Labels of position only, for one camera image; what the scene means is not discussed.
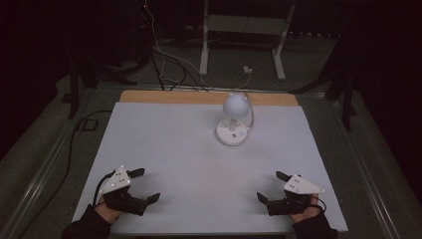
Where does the black tripod stand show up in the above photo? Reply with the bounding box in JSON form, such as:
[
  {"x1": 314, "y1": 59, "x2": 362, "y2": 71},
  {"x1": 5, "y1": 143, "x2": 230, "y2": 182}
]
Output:
[
  {"x1": 61, "y1": 56, "x2": 138, "y2": 120},
  {"x1": 288, "y1": 29, "x2": 359, "y2": 132}
]

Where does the black floor cable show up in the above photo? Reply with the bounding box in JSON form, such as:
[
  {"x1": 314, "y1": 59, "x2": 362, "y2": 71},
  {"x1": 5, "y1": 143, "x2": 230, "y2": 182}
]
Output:
[{"x1": 16, "y1": 109, "x2": 113, "y2": 239}]

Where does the wooden table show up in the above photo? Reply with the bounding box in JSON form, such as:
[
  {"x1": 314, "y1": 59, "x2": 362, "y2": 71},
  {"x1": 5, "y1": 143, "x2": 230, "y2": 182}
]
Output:
[{"x1": 118, "y1": 89, "x2": 300, "y2": 108}]

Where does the left hand-held gripper cable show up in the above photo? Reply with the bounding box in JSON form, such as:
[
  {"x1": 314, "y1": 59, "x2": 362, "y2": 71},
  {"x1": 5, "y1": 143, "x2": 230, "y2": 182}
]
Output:
[{"x1": 92, "y1": 171, "x2": 116, "y2": 207}]

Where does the grey metal stand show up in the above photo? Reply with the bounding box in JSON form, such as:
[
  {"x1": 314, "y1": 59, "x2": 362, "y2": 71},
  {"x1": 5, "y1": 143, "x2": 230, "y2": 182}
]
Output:
[{"x1": 198, "y1": 0, "x2": 297, "y2": 82}]

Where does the person's left hand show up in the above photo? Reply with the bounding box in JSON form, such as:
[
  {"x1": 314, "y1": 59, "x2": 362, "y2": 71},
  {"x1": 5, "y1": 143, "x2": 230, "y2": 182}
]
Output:
[{"x1": 94, "y1": 200, "x2": 122, "y2": 224}]

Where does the metal floor rail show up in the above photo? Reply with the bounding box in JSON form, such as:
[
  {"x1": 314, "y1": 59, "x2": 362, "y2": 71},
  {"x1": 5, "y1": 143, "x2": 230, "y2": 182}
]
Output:
[
  {"x1": 327, "y1": 99, "x2": 404, "y2": 239},
  {"x1": 0, "y1": 122, "x2": 79, "y2": 239}
]

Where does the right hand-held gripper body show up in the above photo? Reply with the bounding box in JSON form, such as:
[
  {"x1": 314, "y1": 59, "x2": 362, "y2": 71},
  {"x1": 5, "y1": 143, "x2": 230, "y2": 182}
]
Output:
[{"x1": 266, "y1": 174, "x2": 325, "y2": 217}]

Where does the white desk lamp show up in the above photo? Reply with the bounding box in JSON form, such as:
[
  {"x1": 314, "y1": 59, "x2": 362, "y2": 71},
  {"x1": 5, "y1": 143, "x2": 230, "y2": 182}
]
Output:
[{"x1": 215, "y1": 92, "x2": 252, "y2": 147}]

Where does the hand-held gripper cable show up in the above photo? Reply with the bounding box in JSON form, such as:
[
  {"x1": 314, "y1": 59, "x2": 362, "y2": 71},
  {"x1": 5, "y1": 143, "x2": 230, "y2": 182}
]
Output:
[
  {"x1": 92, "y1": 171, "x2": 116, "y2": 207},
  {"x1": 310, "y1": 194, "x2": 327, "y2": 214}
]

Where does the black cable bundle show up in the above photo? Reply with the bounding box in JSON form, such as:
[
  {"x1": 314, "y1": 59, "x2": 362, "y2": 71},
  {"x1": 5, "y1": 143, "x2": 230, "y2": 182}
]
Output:
[{"x1": 145, "y1": 46, "x2": 210, "y2": 93}]

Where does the white floor cable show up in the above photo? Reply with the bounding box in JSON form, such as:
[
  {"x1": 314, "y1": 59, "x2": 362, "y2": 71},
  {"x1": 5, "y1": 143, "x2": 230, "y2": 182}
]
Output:
[{"x1": 143, "y1": 0, "x2": 253, "y2": 92}]

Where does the white table mat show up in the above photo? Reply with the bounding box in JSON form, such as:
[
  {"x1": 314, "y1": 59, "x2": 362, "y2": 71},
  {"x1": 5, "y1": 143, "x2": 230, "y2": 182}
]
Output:
[{"x1": 72, "y1": 102, "x2": 349, "y2": 235}]

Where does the right hand-held gripper cable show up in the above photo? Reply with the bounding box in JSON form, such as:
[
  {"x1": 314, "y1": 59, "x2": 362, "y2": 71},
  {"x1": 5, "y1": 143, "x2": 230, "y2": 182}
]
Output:
[{"x1": 310, "y1": 194, "x2": 327, "y2": 214}]

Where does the person's right hand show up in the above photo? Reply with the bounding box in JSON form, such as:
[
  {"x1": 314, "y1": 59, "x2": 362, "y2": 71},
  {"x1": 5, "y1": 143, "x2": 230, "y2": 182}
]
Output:
[{"x1": 288, "y1": 194, "x2": 321, "y2": 224}]

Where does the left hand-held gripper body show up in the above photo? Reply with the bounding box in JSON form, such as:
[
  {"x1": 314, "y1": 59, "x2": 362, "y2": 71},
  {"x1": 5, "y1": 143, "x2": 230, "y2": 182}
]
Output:
[{"x1": 98, "y1": 165, "x2": 149, "y2": 217}]

